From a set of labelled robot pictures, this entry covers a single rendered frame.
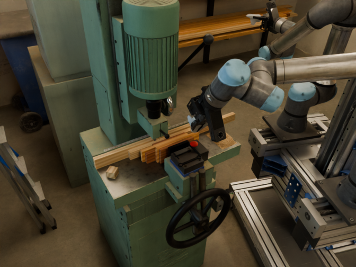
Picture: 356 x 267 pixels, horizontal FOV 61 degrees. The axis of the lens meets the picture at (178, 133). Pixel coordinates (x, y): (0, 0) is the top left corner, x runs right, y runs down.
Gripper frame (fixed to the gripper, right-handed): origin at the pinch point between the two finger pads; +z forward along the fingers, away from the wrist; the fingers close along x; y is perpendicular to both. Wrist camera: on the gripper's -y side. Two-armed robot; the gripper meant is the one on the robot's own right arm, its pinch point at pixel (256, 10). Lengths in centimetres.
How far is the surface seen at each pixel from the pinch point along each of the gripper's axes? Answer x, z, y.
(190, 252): -90, -66, 90
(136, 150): -101, -52, 16
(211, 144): -70, -59, 24
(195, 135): -77, -57, 16
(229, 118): -53, -49, 25
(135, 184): -108, -65, 19
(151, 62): -91, -58, -23
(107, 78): -101, -33, -8
